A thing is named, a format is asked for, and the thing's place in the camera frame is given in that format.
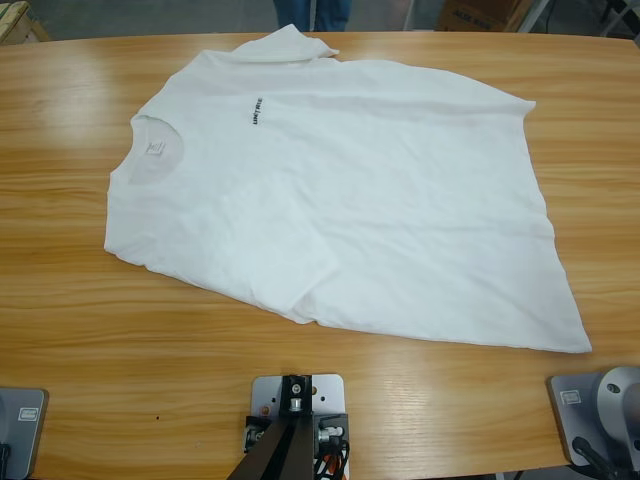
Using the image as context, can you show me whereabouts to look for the white Unitree T-shirt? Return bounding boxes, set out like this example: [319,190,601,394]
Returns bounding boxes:
[102,23,595,355]

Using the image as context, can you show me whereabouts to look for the dark metal stand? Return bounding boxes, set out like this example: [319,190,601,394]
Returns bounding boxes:
[597,0,640,39]

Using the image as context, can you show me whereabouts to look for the grey metal frame leg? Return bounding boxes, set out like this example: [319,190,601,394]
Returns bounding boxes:
[518,0,555,34]

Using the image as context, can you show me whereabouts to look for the brown cardboard box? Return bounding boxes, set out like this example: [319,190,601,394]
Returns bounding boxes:
[435,0,534,34]

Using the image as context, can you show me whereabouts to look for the orange and black cables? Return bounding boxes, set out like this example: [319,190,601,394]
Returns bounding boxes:
[313,439,354,480]

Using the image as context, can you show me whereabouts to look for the person in blue jeans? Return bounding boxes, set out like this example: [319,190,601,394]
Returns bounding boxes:
[273,0,353,34]

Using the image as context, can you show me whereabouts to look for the white mount block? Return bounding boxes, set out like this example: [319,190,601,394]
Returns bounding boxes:
[243,373,351,480]

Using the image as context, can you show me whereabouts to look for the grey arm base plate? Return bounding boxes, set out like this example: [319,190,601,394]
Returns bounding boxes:
[0,387,50,480]
[546,366,640,474]

